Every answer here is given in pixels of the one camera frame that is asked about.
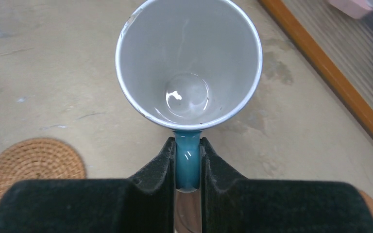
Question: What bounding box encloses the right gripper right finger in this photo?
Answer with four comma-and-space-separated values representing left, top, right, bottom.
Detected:
200, 138, 373, 233

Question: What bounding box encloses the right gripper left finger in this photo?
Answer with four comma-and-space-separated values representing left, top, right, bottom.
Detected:
0, 137, 176, 233

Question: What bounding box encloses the blue mug white inside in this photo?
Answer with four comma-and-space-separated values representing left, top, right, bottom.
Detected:
115, 0, 263, 193

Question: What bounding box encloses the woven rattan coaster left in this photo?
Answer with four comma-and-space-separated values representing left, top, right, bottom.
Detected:
0, 137, 87, 199

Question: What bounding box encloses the wooden three-tier shelf rack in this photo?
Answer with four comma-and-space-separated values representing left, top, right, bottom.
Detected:
259, 0, 373, 139

